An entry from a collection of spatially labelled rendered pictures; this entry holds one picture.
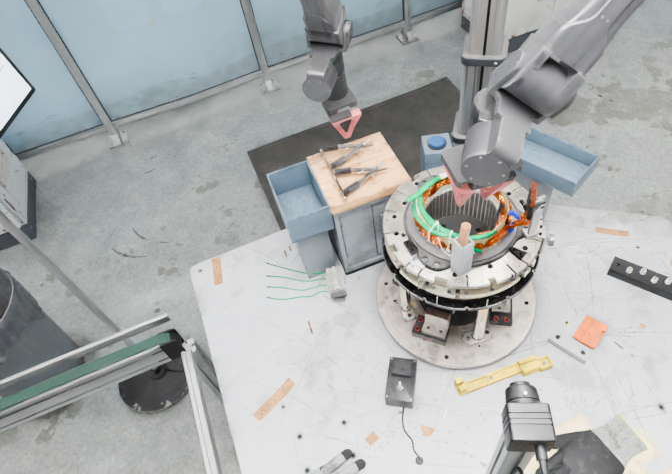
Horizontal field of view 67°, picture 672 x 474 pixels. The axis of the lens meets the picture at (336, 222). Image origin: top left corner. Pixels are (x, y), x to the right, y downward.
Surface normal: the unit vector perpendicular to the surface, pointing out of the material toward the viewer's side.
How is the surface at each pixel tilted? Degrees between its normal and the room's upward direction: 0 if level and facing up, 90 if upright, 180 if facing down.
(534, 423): 0
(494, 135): 55
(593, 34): 74
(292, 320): 0
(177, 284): 0
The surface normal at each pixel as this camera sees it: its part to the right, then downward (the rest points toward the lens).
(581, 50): -0.09, 0.58
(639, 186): -0.13, -0.62
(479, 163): -0.28, 0.79
